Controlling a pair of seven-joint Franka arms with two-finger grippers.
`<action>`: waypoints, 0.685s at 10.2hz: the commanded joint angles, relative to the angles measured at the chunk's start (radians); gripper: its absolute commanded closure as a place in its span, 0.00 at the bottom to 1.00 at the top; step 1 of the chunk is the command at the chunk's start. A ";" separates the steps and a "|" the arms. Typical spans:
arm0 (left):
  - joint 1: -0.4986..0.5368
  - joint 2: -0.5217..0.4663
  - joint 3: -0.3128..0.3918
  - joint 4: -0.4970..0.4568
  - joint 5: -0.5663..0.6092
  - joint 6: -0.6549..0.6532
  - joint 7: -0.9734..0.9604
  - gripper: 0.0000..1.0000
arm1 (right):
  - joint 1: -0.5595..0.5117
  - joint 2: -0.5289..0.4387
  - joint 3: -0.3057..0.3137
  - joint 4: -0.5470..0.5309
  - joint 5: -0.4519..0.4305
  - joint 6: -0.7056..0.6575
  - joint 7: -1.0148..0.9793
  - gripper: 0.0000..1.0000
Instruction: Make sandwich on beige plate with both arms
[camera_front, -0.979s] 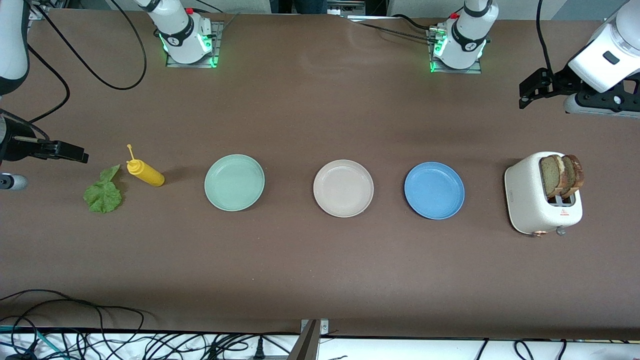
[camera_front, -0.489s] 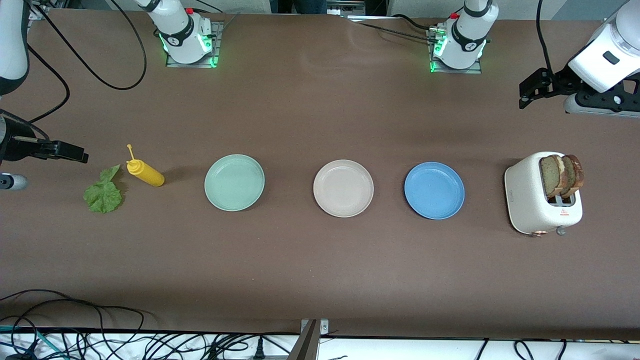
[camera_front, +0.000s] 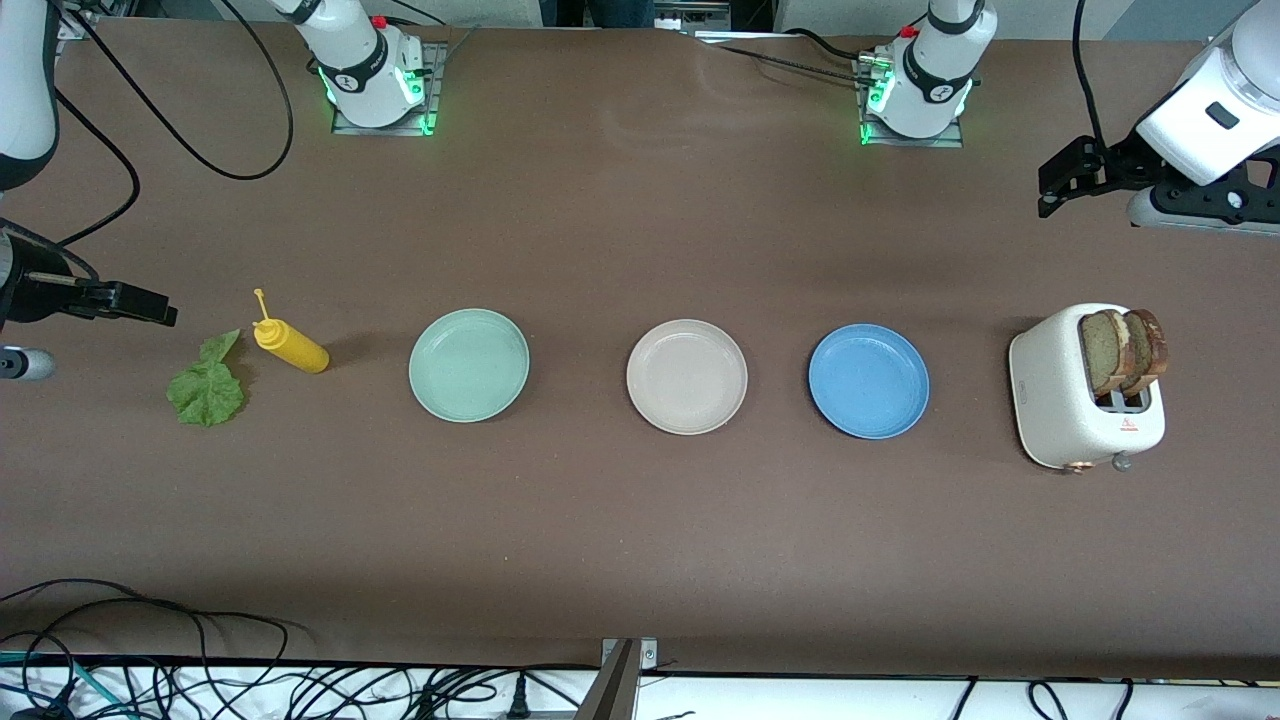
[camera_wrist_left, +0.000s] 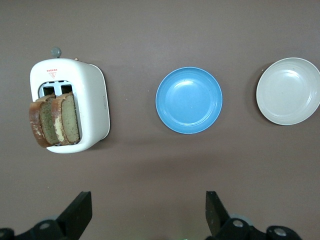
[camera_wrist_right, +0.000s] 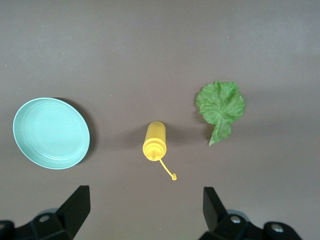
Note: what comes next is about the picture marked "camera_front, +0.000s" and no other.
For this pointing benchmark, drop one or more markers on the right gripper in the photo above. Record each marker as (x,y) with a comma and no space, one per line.
(30,293)

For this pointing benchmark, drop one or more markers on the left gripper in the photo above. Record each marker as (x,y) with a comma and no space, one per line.
(1122,163)

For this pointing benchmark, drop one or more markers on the green lettuce leaf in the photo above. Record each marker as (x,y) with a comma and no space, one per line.
(205,395)

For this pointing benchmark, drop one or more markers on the brown bread slice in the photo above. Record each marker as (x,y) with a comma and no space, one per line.
(1150,350)
(1102,350)

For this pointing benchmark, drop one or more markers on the yellow squeeze bottle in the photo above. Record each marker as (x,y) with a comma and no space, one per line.
(295,350)

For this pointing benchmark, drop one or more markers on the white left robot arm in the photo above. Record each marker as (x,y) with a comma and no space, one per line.
(930,90)

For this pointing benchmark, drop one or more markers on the blue plate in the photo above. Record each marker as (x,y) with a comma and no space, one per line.
(868,381)

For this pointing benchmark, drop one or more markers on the mint green plate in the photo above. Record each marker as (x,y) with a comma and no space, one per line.
(468,365)

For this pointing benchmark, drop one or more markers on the beige plate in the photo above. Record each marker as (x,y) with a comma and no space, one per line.
(687,377)

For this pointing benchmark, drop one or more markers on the white toaster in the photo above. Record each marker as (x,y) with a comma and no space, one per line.
(1050,400)

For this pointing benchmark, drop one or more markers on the white power strip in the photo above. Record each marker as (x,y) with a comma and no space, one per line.
(690,18)

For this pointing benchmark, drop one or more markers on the black power plug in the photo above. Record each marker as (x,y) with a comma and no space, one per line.
(519,700)

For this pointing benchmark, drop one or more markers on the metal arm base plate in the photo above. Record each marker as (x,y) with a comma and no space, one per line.
(385,131)
(940,143)

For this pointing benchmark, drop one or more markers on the aluminium profile post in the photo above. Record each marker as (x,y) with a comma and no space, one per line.
(615,690)

